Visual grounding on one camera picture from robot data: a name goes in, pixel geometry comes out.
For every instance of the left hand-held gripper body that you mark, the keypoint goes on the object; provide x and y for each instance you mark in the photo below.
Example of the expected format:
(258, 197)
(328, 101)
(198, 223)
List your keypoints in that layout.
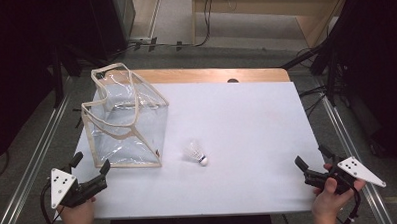
(60, 187)

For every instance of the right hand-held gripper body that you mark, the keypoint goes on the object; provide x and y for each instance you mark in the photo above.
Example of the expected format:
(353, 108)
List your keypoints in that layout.
(358, 171)

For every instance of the clear plastic bag beige trim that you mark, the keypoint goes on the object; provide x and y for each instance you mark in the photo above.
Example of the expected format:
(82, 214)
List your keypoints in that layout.
(127, 127)

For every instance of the white shuttlecock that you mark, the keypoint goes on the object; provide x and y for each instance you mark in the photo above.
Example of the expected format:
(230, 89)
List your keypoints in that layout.
(198, 155)

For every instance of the person's left hand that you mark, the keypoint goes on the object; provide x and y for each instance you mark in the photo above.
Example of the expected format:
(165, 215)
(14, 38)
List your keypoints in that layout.
(77, 218)

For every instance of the person's right hand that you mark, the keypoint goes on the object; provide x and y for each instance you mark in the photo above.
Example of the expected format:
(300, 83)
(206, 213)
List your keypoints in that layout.
(326, 204)

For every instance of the black curtain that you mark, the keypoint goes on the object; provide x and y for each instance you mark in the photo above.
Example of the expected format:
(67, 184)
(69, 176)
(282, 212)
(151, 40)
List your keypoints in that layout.
(374, 52)
(14, 65)

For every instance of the light wooden furniture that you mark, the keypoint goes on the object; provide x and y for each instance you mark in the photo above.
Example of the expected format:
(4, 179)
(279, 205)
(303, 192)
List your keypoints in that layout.
(310, 24)

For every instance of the dark cabinet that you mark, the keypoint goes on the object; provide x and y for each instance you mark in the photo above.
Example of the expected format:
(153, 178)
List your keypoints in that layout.
(124, 14)

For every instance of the metal floor rail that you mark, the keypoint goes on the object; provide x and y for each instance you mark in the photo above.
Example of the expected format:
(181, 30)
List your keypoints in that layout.
(351, 146)
(31, 168)

